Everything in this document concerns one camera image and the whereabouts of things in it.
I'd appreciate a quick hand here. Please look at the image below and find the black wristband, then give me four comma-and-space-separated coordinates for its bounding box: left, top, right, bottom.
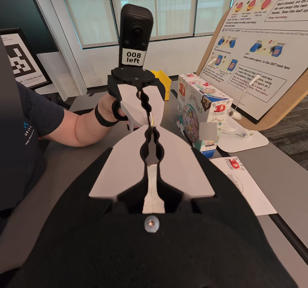
94, 104, 119, 127

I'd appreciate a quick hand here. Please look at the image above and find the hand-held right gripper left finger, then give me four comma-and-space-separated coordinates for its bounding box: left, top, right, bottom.
88, 124, 152, 202

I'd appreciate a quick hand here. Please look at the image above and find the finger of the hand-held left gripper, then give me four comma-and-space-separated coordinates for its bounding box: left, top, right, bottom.
141, 86, 166, 127
118, 84, 150, 131

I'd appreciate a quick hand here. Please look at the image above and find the yellow plastic bin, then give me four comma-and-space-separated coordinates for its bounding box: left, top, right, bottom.
150, 70, 172, 102

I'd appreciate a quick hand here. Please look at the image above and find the folded paper instruction sheet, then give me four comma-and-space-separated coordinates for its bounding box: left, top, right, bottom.
209, 157, 278, 217

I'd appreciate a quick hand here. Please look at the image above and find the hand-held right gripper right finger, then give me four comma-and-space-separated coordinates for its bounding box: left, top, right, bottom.
154, 125, 216, 200

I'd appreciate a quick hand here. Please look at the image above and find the wooden instruction board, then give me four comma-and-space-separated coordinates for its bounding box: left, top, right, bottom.
195, 0, 308, 131

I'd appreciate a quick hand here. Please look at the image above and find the white board stand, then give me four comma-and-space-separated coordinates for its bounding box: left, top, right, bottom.
218, 111, 269, 153

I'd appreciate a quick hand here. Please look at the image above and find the white framed window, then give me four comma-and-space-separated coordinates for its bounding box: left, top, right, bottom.
42, 0, 239, 50

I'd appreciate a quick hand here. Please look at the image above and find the framed marker sign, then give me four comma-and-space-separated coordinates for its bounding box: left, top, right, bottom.
0, 28, 53, 89

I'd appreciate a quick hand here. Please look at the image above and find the colourful puzzle box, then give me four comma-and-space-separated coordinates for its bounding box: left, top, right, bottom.
177, 73, 234, 152

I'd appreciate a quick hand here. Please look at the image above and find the person's left hand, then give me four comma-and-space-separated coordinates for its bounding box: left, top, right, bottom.
97, 93, 140, 130

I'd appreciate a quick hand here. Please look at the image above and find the person's left forearm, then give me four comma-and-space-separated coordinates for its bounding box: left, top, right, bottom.
40, 108, 113, 147

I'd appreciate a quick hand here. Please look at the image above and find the person in dark shirt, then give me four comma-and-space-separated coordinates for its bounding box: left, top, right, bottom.
14, 81, 65, 211

